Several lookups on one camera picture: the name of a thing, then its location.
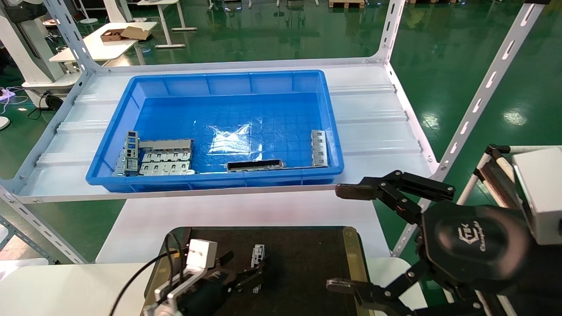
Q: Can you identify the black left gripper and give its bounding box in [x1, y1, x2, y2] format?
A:
[178, 251, 267, 316]

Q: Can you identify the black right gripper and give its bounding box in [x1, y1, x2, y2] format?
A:
[417, 201, 534, 294]

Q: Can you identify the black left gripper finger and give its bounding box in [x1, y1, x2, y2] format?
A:
[326, 261, 483, 316]

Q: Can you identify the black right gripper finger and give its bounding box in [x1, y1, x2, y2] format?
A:
[335, 170, 456, 225]

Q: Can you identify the silver slotted metal part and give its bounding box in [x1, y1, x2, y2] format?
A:
[251, 244, 266, 294]

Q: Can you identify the long dark metal channel part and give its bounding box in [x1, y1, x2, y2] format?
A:
[226, 159, 286, 172]

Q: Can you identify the black work mat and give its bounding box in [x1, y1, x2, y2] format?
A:
[140, 226, 374, 316]

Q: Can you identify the clear plastic film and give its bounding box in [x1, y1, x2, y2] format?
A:
[207, 124, 253, 155]

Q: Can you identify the white metal shelf rack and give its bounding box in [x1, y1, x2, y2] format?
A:
[0, 0, 547, 265]

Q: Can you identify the small grey metal piece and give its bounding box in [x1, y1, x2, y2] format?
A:
[112, 151, 126, 177]

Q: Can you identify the blue plastic bin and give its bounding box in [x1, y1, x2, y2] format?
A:
[86, 69, 345, 193]

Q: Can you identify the white desk with legs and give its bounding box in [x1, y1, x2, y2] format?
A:
[137, 0, 198, 49]

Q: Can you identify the open cardboard box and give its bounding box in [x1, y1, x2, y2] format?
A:
[100, 26, 152, 42]

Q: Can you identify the white background table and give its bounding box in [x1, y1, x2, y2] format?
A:
[49, 21, 158, 66]

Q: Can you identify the white floor stand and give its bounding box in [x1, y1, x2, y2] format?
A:
[75, 0, 99, 25]

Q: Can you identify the white power strip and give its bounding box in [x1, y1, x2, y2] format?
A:
[0, 87, 29, 106]

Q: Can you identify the white background machine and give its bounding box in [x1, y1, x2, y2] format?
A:
[0, 0, 82, 88]

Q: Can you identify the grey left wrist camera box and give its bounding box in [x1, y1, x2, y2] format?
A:
[154, 239, 218, 308]

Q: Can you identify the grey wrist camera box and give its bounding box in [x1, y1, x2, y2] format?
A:
[512, 147, 562, 245]
[154, 239, 218, 308]

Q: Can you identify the silver ribbed metal bracket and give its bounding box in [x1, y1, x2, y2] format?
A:
[310, 129, 329, 168]

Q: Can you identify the white and black cart frame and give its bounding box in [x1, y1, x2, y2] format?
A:
[457, 144, 534, 209]

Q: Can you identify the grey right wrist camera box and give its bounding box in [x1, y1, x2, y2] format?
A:
[512, 147, 562, 245]

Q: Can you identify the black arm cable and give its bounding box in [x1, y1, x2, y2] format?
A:
[109, 233, 186, 316]

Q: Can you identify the grey windowed metal frame part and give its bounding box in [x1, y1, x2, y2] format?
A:
[123, 130, 140, 172]

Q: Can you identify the black floor cable reel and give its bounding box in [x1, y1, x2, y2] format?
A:
[27, 90, 64, 120]

